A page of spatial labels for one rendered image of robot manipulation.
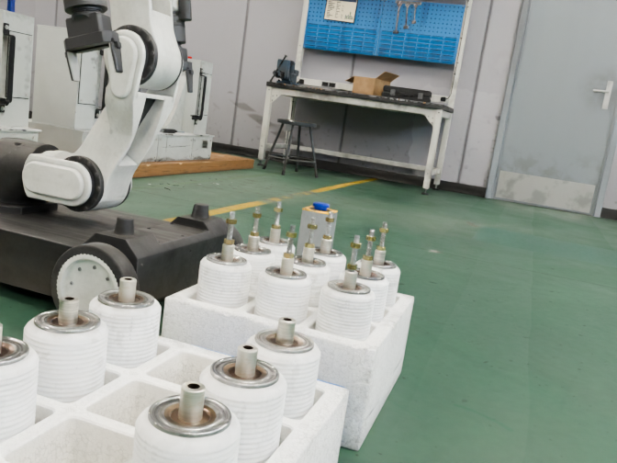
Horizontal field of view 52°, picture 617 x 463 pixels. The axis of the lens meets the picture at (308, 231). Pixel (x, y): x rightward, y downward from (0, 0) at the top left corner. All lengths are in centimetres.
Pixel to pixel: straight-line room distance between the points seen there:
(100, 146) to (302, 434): 109
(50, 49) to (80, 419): 326
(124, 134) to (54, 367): 93
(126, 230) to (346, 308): 61
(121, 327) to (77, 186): 83
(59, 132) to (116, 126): 220
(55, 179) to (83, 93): 211
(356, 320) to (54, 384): 50
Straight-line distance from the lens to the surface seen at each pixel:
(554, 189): 616
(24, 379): 72
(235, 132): 685
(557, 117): 615
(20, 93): 345
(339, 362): 107
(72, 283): 147
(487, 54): 622
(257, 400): 68
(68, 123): 379
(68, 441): 78
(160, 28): 164
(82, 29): 148
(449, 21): 618
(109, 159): 166
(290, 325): 80
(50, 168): 171
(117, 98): 160
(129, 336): 88
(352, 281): 110
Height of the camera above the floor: 54
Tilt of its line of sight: 10 degrees down
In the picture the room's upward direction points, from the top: 8 degrees clockwise
